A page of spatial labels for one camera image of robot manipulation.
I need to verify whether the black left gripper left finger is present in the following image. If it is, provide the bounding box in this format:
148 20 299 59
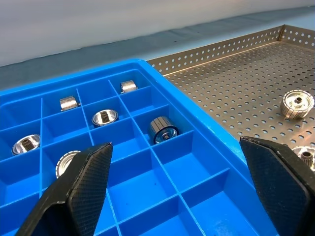
15 141 114 236

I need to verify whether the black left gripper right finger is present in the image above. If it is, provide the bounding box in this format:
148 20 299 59
239 136 312 236

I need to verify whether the blue compartment tray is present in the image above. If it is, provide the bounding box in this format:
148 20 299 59
0 58 268 236

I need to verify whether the dark metal roller part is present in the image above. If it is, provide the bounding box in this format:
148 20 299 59
147 117 180 145

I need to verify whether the perforated metal tray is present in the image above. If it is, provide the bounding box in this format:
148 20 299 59
146 24 315 236

